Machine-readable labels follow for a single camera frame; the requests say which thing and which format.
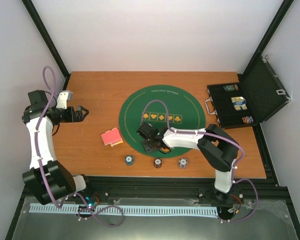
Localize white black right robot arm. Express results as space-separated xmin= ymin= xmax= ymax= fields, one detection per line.
xmin=136 ymin=122 xmax=243 ymax=204

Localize silver case handle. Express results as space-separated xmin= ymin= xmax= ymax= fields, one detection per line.
xmin=204 ymin=97 xmax=217 ymax=115

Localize round green poker mat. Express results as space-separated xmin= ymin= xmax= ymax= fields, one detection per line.
xmin=118 ymin=85 xmax=206 ymax=155

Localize black poker case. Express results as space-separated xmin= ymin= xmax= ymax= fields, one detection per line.
xmin=207 ymin=56 xmax=291 ymax=129

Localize light blue cable duct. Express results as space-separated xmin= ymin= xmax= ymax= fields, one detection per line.
xmin=28 ymin=203 xmax=218 ymax=218

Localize blue white chip stack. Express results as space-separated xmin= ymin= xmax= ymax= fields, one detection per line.
xmin=178 ymin=158 xmax=188 ymax=169

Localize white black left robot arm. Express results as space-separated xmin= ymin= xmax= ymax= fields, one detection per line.
xmin=21 ymin=90 xmax=94 ymax=205

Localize blue gold card deck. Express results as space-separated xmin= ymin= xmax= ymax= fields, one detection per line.
xmin=231 ymin=96 xmax=248 ymax=111

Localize orange big blind button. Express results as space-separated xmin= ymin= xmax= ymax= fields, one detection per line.
xmin=160 ymin=148 xmax=171 ymax=153

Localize black aluminium frame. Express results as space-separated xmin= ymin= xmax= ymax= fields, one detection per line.
xmin=4 ymin=0 xmax=300 ymax=240

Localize yellow playing card box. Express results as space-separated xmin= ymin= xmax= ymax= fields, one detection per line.
xmin=110 ymin=128 xmax=123 ymax=147

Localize green blue 50 chip stack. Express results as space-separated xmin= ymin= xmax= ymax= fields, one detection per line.
xmin=124 ymin=155 xmax=134 ymax=166

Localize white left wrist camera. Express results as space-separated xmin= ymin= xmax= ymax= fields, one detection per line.
xmin=56 ymin=90 xmax=73 ymax=110

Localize brown 100 chip stack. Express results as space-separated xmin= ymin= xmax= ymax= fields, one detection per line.
xmin=153 ymin=158 xmax=162 ymax=169

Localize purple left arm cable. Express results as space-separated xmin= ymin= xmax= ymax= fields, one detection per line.
xmin=35 ymin=65 xmax=125 ymax=228

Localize red white chips in case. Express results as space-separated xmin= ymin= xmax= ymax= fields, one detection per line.
xmin=242 ymin=116 xmax=254 ymax=124

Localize red backed card deck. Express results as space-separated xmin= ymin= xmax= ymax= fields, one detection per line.
xmin=101 ymin=129 xmax=112 ymax=146

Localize chips row in case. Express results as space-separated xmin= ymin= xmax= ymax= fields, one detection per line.
xmin=223 ymin=84 xmax=239 ymax=92

